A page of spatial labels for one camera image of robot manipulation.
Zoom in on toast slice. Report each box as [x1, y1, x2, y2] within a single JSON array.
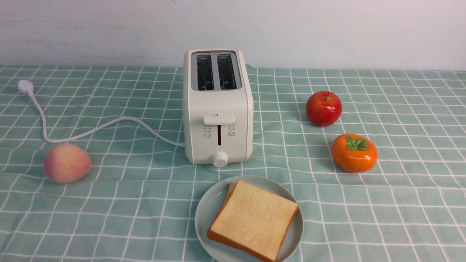
[[217, 181, 236, 215], [208, 179, 299, 262]]

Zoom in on white two-slot toaster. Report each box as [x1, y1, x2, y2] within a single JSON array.
[[182, 49, 254, 168]]

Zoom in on light green round plate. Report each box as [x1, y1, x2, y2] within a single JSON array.
[[195, 175, 304, 262]]

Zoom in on red apple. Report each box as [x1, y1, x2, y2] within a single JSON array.
[[306, 91, 343, 127]]

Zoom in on green checkered tablecloth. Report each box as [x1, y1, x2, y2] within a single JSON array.
[[0, 65, 466, 262]]

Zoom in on orange persimmon with green leaf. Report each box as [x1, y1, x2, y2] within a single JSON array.
[[331, 133, 378, 174]]

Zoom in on pink yellow peach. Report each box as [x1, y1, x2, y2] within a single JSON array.
[[43, 144, 92, 184]]

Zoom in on white power cable with plug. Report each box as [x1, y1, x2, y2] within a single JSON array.
[[18, 80, 185, 148]]

